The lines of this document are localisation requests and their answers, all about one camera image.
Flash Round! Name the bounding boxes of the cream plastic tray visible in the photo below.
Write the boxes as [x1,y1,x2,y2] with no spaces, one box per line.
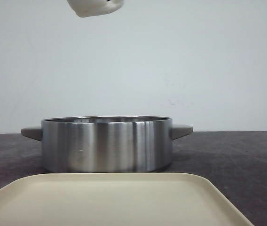
[0,173,251,226]

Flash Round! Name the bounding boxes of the stainless steel steamer pot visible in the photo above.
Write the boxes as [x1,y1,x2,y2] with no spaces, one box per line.
[21,116,193,173]

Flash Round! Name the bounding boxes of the panda bun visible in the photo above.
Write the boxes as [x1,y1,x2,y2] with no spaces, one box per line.
[67,0,124,17]

